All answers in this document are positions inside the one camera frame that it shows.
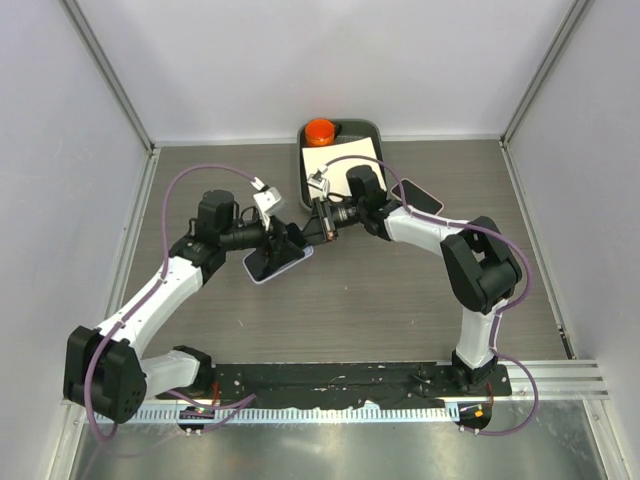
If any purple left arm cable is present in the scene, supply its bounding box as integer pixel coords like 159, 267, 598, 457
84, 163, 261, 441

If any slotted cable duct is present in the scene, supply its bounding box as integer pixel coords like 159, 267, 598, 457
134, 403, 461, 426

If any aluminium front rail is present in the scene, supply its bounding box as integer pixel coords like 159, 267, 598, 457
62, 359, 611, 406

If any phone in cream case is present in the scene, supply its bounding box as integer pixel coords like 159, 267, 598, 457
391, 178, 444, 215

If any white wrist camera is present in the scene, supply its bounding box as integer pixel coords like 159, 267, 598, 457
251, 177, 285, 231
306, 165, 330, 200

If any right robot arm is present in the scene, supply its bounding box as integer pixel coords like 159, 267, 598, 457
304, 165, 522, 395

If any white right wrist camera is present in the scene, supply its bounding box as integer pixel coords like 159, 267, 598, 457
306, 165, 330, 200

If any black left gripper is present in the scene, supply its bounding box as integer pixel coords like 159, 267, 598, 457
219, 211, 303, 267

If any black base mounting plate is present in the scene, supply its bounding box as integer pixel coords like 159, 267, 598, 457
180, 362, 512, 410

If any right aluminium frame post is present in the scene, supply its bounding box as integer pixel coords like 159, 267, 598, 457
500, 0, 593, 149

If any dark green plastic tray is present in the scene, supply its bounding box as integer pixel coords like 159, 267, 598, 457
297, 119, 386, 211

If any orange mug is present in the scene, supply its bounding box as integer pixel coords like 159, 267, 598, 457
304, 118, 342, 148

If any left aluminium frame post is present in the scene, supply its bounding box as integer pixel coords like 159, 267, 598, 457
59, 0, 155, 153

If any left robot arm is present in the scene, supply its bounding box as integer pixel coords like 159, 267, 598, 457
63, 188, 312, 424

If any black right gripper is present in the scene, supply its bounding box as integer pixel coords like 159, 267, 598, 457
298, 196, 367, 249

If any aluminium frame post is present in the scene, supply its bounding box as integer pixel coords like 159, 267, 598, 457
500, 0, 593, 149
59, 0, 155, 153

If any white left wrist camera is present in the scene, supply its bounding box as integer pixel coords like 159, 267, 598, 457
251, 177, 285, 231

